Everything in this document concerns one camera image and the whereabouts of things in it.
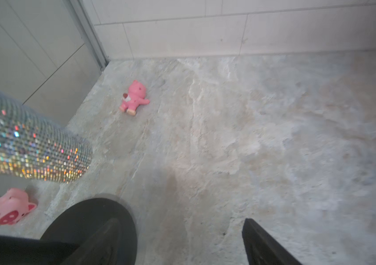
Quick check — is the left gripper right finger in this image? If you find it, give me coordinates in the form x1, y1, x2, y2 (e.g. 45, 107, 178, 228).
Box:
242, 218, 302, 265

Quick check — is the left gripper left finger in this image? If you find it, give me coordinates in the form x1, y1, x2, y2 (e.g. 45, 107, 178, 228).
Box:
61, 218, 121, 265

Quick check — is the black microphone stand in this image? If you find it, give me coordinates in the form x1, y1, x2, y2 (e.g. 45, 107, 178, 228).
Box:
0, 198, 138, 265

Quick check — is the pink eraser block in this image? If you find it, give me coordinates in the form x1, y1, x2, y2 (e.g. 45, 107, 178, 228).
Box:
0, 188, 37, 225

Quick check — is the pink pig toy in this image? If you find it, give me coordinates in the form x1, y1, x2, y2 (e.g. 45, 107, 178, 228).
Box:
119, 80, 150, 116

